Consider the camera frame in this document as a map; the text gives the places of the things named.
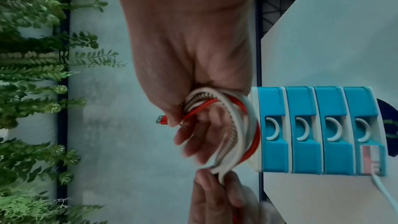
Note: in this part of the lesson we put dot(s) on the person's left hand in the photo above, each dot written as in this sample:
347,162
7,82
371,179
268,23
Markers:
214,203

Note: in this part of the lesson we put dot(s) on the person's right hand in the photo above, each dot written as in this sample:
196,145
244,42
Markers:
186,53

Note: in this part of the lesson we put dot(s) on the blue plastic drawer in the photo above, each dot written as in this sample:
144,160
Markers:
306,155
337,156
273,154

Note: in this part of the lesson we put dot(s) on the green fern foliage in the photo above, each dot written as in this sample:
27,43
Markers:
28,70

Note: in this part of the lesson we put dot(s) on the blue drawer with red label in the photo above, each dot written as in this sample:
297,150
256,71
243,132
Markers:
360,105

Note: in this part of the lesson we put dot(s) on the dark round object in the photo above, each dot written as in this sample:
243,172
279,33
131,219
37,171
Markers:
388,119

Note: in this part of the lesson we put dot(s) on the white drawer organizer frame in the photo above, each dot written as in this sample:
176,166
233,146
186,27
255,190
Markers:
256,95

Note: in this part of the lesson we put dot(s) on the dark blue metal post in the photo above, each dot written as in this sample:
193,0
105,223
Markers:
62,119

